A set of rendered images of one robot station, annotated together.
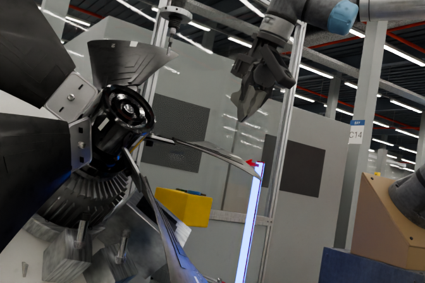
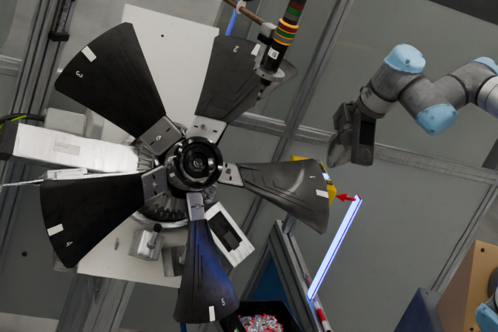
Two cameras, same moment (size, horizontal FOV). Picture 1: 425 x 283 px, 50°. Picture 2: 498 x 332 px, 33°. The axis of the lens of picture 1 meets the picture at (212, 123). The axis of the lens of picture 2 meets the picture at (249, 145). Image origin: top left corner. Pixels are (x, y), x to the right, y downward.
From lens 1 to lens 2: 128 cm
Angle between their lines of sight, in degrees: 38
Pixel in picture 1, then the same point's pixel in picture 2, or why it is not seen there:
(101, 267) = (169, 260)
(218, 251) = (405, 198)
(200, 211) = not seen: hidden behind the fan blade
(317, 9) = (407, 104)
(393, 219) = (466, 304)
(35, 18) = (139, 67)
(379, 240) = (451, 313)
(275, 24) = (370, 98)
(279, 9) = (376, 87)
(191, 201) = not seen: hidden behind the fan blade
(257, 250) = (467, 209)
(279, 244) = not seen: outside the picture
